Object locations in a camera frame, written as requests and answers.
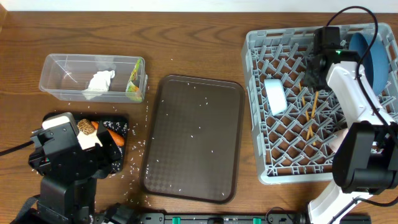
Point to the orange carrot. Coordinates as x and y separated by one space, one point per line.
119 140

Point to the white rice pile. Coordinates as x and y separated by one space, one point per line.
119 127

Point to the brown food scrap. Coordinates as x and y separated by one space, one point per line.
86 127

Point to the yellow green snack wrapper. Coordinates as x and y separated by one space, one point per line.
133 83

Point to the white paper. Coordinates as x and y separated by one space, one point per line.
99 84

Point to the light blue rice bowl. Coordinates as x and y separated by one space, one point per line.
276 96

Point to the wooden chopstick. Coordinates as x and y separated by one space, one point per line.
312 115
306 112

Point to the pink cup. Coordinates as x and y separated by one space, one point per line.
335 143

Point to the blue plate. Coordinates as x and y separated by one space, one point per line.
376 62

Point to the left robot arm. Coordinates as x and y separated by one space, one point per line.
69 177

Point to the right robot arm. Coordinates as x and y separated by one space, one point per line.
365 160

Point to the grey dishwasher rack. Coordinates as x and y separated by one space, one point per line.
282 153

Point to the black plastic tray bin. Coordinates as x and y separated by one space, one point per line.
79 145

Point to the clear plastic bin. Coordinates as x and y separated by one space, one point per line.
65 76

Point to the brown serving tray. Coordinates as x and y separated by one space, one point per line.
194 140

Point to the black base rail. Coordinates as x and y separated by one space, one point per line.
160 218

